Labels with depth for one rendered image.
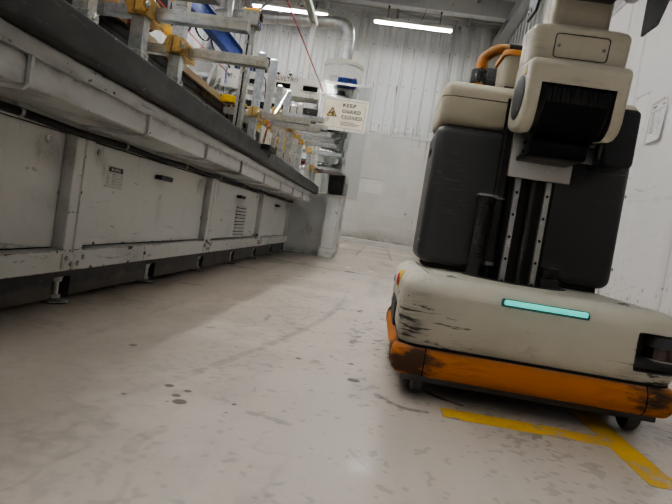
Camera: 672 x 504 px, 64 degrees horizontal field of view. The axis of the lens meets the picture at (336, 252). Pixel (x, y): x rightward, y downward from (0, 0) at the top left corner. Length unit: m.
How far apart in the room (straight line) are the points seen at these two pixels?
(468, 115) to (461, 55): 10.84
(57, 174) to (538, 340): 1.34
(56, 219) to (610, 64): 1.50
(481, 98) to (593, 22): 0.33
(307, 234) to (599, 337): 4.49
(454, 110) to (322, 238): 3.97
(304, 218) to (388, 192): 6.31
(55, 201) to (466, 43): 11.31
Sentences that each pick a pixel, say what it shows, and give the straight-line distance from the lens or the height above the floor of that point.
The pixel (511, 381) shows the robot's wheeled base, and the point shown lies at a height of 0.08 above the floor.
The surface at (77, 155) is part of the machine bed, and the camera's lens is 1.74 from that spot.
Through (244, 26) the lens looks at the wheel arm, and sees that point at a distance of 1.52.
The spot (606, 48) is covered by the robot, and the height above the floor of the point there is 0.85.
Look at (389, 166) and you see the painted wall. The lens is 11.80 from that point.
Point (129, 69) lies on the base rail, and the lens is 1.44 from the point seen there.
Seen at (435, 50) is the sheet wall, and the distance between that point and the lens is 12.40.
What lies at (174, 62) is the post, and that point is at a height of 0.77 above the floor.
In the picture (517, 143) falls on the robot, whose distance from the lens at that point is 1.50.
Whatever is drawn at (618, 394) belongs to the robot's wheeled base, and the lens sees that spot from 1.35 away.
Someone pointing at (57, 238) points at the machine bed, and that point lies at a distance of 1.75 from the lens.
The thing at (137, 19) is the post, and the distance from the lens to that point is 1.57.
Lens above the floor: 0.36
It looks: 3 degrees down
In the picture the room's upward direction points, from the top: 9 degrees clockwise
